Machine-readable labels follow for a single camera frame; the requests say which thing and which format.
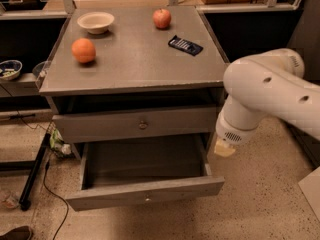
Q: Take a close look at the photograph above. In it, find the grey drawer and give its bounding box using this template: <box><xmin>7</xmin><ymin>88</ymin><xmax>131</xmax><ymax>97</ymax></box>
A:
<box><xmin>53</xmin><ymin>105</ymin><xmax>217</xmax><ymax>143</ymax></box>
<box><xmin>67</xmin><ymin>134</ymin><xmax>224</xmax><ymax>211</ymax></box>

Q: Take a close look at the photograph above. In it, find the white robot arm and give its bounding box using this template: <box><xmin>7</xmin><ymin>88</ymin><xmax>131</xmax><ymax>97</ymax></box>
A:
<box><xmin>214</xmin><ymin>48</ymin><xmax>320</xmax><ymax>157</ymax></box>

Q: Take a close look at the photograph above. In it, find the grey wooden drawer cabinet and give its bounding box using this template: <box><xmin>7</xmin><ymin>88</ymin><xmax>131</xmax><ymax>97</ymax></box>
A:
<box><xmin>40</xmin><ymin>6</ymin><xmax>226</xmax><ymax>156</ymax></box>

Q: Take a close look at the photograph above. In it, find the grey top drawer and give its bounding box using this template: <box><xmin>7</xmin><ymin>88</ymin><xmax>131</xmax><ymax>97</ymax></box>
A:
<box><xmin>53</xmin><ymin>105</ymin><xmax>217</xmax><ymax>143</ymax></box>

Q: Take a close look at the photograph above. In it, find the white floor board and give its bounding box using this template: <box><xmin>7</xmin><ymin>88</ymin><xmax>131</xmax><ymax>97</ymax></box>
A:
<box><xmin>298</xmin><ymin>167</ymin><xmax>320</xmax><ymax>221</ymax></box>

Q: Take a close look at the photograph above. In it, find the dark blue snack packet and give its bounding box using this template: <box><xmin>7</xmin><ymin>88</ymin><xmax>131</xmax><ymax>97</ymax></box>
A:
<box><xmin>168</xmin><ymin>35</ymin><xmax>203</xmax><ymax>56</ymax></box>

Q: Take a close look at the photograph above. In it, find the red apple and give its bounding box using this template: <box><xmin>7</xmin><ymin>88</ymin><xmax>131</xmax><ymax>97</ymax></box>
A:
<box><xmin>152</xmin><ymin>8</ymin><xmax>171</xmax><ymax>29</ymax></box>

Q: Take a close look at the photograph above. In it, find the green white plastic bag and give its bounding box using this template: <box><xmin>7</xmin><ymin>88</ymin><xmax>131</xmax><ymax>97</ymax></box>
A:
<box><xmin>49</xmin><ymin>129</ymin><xmax>72</xmax><ymax>157</ymax></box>

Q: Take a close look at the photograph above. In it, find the orange fruit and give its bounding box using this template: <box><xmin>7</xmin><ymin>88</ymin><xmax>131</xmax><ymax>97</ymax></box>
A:
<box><xmin>71</xmin><ymin>38</ymin><xmax>96</xmax><ymax>63</ymax></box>

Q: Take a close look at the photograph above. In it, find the white empty bowl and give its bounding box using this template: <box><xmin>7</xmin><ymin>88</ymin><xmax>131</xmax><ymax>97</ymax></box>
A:
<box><xmin>77</xmin><ymin>12</ymin><xmax>114</xmax><ymax>35</ymax></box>

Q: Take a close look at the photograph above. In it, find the clear plastic container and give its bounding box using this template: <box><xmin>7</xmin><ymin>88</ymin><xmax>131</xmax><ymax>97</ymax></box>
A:
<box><xmin>32</xmin><ymin>61</ymin><xmax>51</xmax><ymax>83</ymax></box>

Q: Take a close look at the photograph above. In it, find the black metal stand leg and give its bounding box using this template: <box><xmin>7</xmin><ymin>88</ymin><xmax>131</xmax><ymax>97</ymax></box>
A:
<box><xmin>19</xmin><ymin>133</ymin><xmax>50</xmax><ymax>211</ymax></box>

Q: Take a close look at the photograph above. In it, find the brown shoe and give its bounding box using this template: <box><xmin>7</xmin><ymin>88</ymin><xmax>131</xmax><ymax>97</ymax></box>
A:
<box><xmin>0</xmin><ymin>226</ymin><xmax>33</xmax><ymax>240</ymax></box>

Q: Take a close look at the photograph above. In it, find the blue patterned bowl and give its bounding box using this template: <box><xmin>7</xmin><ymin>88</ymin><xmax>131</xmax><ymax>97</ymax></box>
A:
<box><xmin>0</xmin><ymin>60</ymin><xmax>23</xmax><ymax>81</ymax></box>

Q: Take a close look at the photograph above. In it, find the black floor cable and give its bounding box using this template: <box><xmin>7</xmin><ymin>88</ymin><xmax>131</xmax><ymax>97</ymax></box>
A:
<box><xmin>42</xmin><ymin>157</ymin><xmax>70</xmax><ymax>240</ymax></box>

